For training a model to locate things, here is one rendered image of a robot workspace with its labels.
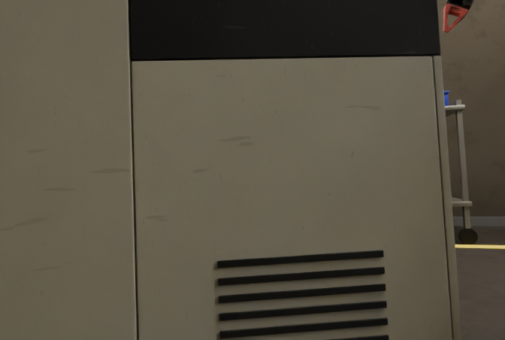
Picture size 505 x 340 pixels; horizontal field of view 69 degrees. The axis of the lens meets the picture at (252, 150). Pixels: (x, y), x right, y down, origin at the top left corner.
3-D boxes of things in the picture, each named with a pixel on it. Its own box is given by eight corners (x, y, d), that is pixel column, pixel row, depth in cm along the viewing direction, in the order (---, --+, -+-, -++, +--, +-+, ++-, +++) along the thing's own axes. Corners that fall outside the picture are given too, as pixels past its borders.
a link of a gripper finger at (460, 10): (435, 25, 114) (449, -4, 113) (432, 34, 120) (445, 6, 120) (458, 32, 112) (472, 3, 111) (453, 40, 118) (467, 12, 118)
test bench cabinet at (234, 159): (474, 491, 66) (443, 54, 70) (142, 533, 61) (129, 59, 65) (343, 326, 136) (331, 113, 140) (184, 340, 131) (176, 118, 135)
